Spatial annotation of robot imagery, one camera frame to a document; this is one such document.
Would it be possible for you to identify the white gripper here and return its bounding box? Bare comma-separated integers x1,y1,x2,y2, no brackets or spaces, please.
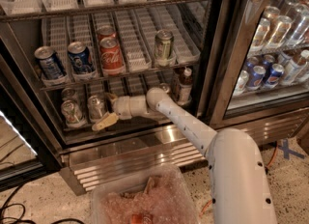
92,93,148,131

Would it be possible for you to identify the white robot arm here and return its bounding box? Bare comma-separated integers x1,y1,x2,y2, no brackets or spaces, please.
92,88,277,224

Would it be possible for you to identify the front silver 7up can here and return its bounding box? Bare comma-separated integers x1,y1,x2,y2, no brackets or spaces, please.
61,99,84,126

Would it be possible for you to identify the front red Coca-Cola can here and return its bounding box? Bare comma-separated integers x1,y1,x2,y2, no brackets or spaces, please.
99,37,124,70

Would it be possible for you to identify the red coca-cola can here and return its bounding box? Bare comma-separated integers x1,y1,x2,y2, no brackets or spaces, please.
97,25,117,41
99,37,124,70

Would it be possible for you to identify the rear silver can left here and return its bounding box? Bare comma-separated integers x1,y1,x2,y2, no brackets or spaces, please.
61,88,78,101

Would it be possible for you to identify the blue pepsi can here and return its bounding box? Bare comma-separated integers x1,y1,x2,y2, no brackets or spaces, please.
68,42,95,74
34,46,67,80

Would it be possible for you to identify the brown gold can lower shelf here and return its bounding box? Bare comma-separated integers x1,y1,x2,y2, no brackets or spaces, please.
159,83,171,95

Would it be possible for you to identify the steel fridge base grille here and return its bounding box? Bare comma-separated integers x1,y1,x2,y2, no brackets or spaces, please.
60,108,309,195

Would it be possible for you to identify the left blue Pepsi can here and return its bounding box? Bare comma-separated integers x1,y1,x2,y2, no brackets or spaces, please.
34,46,67,80

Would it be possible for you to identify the rear red Coca-Cola can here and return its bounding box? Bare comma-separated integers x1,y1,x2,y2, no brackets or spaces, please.
97,25,117,41

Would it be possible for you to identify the green gold can middle shelf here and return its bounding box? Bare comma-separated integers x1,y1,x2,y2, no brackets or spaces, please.
154,29,174,60

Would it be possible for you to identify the red can in bin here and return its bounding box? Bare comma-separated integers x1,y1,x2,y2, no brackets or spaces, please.
130,213,153,224

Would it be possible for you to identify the pepsi can behind door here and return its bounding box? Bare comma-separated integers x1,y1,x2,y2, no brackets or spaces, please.
264,64,285,88
246,66,266,91

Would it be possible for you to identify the glass fridge door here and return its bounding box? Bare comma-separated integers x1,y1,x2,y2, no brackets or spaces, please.
209,0,309,129

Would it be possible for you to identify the brown bottle white label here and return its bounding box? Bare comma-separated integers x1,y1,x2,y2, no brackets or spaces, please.
177,68,193,104

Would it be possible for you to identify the clear plastic bin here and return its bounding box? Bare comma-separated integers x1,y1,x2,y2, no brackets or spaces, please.
91,164,200,224

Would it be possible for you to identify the blue tape cross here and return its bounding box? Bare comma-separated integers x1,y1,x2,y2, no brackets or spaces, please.
279,139,305,160

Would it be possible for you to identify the black cable left floor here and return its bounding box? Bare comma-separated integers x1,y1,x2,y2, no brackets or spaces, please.
0,182,85,224

